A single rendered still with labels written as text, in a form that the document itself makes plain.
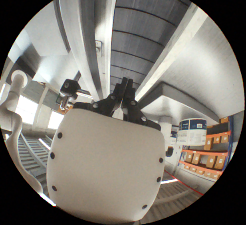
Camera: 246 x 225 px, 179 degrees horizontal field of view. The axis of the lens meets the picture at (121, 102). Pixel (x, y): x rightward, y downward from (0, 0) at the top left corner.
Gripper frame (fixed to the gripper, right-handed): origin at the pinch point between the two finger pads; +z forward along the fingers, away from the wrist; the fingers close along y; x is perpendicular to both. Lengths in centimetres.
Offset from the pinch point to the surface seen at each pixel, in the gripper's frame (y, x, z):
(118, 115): 0.8, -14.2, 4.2
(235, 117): 437, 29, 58
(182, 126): 38.2, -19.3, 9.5
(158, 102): 13.0, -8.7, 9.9
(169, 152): 57, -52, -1
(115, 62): -3.2, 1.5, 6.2
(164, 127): 25.7, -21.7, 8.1
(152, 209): 195, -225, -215
